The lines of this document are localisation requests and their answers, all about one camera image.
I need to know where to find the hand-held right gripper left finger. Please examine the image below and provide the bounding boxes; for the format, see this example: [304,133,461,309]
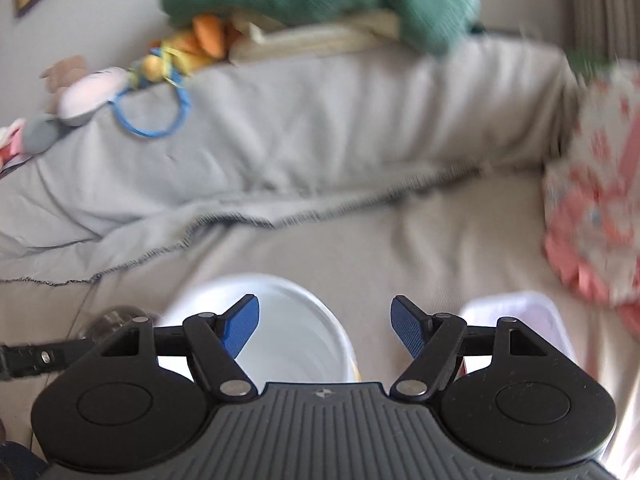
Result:
[99,293,261,402]

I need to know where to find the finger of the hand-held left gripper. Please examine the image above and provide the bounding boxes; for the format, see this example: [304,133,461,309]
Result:
[0,338,101,380]

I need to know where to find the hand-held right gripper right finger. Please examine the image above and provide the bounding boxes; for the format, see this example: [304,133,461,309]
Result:
[389,295,552,403]

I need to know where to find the white deep bowl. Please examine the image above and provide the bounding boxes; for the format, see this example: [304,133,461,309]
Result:
[160,273,359,387]

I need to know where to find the stainless steel bowl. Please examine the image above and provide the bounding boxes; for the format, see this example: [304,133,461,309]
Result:
[81,304,157,345]

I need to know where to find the beige sofa cover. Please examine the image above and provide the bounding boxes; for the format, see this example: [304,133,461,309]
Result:
[0,165,640,476]

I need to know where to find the person's blue denim leg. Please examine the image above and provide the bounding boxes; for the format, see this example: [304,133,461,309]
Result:
[0,417,49,480]

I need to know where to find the red and white plastic tray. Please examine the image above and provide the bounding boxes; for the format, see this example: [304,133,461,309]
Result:
[458,290,579,377]

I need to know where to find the grey frayed blanket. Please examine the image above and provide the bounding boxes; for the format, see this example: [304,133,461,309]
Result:
[0,35,581,287]

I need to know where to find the grey plush toy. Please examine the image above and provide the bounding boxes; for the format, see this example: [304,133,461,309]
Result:
[20,112,72,157]

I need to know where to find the pink floral cloth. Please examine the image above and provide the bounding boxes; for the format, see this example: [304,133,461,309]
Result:
[542,64,640,318]

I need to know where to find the white and pink plush toy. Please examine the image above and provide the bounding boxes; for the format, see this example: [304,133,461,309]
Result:
[56,66,132,127]

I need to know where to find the brown plush toy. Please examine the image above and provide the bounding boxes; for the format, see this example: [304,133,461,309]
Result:
[40,55,87,113]

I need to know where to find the yellow orange plush toy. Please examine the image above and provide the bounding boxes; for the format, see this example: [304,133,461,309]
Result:
[129,12,242,92]

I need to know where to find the green leafy item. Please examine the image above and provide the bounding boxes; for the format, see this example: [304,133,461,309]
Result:
[569,49,613,70]

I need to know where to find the grey striped curtain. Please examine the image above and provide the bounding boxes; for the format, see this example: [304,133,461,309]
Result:
[564,0,640,67]

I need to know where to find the blue cord loop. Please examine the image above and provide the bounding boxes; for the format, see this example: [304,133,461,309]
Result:
[114,46,192,139]

